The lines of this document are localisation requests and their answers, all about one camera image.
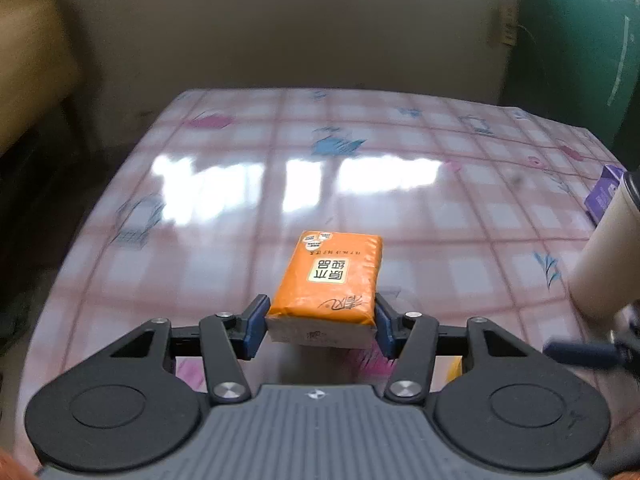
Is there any orange tissue pack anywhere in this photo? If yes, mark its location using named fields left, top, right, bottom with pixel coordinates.
left=266, top=231, right=383, bottom=350

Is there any purple wet wipes pack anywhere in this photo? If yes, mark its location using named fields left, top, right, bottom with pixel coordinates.
left=584, top=164, right=626, bottom=226

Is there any cup with black lid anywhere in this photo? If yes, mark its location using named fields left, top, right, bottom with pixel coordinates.
left=568, top=171, right=639, bottom=320

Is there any pink checkered tablecloth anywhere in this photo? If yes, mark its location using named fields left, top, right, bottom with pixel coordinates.
left=14, top=86, right=640, bottom=466

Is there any green door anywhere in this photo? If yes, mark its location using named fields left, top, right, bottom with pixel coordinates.
left=500, top=0, right=639, bottom=146

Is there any wall power outlet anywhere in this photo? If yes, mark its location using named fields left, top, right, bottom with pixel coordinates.
left=498, top=4, right=518, bottom=47

